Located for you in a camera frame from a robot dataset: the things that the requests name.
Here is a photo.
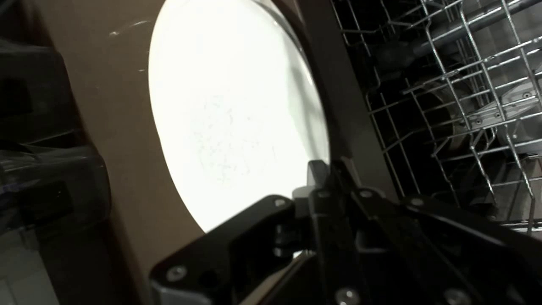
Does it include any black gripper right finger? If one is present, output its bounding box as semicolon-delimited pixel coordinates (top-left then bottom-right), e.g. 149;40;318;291
328;161;542;305

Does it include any white round plate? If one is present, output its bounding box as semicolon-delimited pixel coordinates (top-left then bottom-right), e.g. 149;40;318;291
147;0;332;234

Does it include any wire dishwasher rack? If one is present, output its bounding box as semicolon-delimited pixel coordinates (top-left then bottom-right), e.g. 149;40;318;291
328;0;542;234

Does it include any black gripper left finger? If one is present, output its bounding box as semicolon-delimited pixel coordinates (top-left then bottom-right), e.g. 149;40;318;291
149;159;340;305

